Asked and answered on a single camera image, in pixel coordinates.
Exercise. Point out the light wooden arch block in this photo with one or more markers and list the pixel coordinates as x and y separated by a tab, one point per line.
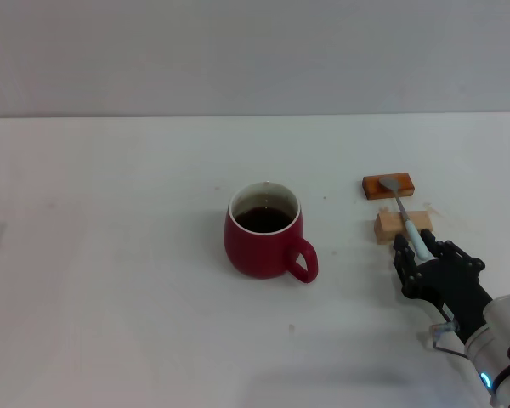
389	225

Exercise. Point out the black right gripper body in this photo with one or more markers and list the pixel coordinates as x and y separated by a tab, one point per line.
448	287

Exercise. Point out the red ceramic coffee cup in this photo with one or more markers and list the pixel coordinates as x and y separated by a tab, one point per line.
255	253

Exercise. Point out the dark orange wooden block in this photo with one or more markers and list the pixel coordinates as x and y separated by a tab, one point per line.
372	189

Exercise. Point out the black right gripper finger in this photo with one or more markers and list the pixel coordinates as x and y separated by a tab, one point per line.
404	259
448	251

